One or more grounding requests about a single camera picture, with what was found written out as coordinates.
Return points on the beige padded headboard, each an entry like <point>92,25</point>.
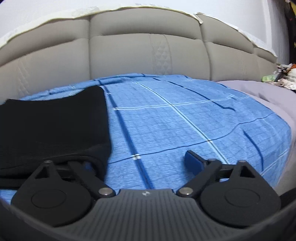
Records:
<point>135,40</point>

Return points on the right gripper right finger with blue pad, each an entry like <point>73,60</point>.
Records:
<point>205,172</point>

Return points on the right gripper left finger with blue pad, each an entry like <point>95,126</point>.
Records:
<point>96,187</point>

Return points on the blue checkered bed sheet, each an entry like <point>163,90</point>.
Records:
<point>155,119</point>

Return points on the cluttered items beside bed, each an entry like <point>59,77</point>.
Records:
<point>283,77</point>

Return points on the black pants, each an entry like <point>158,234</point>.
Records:
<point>74,128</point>

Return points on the lavender bed sheet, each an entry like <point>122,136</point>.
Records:
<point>282,102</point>

